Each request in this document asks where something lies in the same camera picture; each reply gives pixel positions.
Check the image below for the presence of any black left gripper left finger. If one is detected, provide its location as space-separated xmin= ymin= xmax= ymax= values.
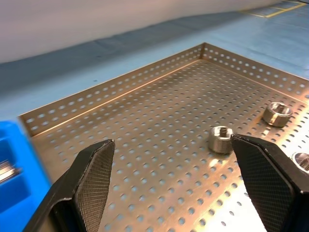
xmin=31 ymin=139 xmax=116 ymax=232

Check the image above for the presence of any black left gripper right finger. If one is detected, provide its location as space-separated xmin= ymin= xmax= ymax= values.
xmin=230 ymin=133 xmax=309 ymax=232

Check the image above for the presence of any silver threaded nut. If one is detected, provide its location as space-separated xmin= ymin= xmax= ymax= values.
xmin=291 ymin=152 xmax=309 ymax=172
xmin=208 ymin=125 xmax=234 ymax=154

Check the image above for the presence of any blue plastic compartment tray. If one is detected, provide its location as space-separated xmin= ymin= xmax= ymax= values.
xmin=0 ymin=120 xmax=53 ymax=232

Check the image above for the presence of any perforated steel tray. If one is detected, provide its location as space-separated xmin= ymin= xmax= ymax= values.
xmin=16 ymin=42 xmax=309 ymax=232

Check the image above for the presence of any blue table cover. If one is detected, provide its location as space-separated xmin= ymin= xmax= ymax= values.
xmin=0 ymin=0 xmax=309 ymax=126

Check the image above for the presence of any yellow tape outline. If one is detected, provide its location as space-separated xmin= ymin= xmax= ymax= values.
xmin=238 ymin=0 xmax=309 ymax=19

